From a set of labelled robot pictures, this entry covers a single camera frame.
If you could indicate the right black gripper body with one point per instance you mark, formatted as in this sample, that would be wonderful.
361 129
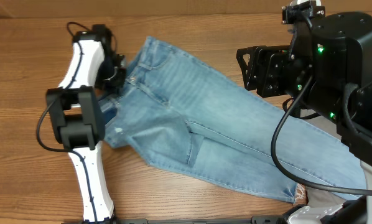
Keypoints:
280 78

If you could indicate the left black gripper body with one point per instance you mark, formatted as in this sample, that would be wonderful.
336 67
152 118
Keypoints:
108 77

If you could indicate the light blue denim jeans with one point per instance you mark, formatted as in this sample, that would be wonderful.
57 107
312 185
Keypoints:
181 115

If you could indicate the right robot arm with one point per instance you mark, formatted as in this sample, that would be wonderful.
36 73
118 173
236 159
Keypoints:
326 68

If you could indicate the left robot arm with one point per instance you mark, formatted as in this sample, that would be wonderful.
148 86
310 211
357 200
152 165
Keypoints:
77 121

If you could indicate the grey garment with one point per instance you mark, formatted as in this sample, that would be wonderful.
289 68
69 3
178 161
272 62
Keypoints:
344 167

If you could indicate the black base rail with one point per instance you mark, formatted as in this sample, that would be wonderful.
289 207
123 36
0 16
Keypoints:
198 221

